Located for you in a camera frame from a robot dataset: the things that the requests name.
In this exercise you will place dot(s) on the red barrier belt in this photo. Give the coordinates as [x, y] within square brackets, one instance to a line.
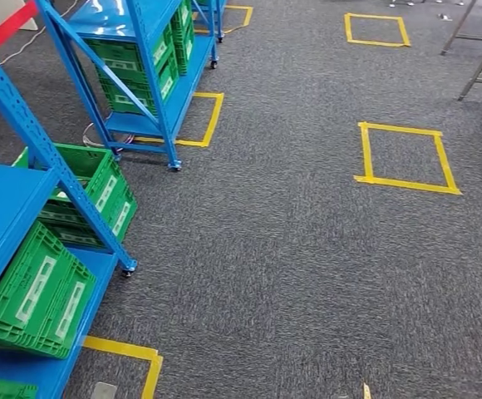
[10, 25]

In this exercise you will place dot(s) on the green plastic crate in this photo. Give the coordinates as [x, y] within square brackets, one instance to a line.
[187, 52]
[141, 93]
[25, 286]
[95, 170]
[4, 388]
[183, 16]
[120, 220]
[133, 52]
[75, 319]

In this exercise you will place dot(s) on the blue metal shelf rack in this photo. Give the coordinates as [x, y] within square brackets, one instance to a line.
[112, 16]
[220, 22]
[0, 220]

